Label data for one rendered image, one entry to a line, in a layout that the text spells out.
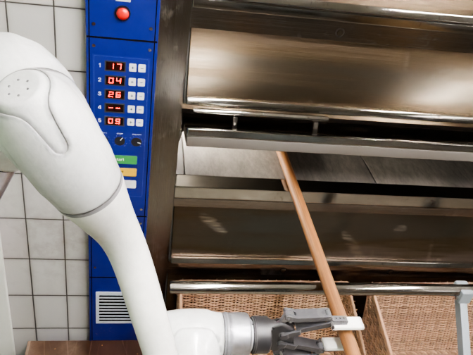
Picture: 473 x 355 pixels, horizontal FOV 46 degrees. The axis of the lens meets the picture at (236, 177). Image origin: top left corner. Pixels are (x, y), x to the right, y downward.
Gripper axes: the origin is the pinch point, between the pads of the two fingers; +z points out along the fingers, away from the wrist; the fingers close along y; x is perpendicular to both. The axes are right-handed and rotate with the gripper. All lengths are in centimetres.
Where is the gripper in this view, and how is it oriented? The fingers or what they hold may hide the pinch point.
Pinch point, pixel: (344, 333)
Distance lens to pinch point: 123.6
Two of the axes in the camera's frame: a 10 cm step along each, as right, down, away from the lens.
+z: 9.8, 0.4, 1.9
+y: -1.4, 8.2, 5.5
